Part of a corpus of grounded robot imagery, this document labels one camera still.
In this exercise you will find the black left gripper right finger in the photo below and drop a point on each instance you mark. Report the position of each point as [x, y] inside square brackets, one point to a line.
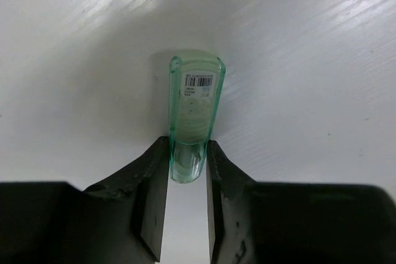
[276, 222]

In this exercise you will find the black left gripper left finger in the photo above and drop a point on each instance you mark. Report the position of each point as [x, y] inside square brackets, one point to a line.
[116, 220]

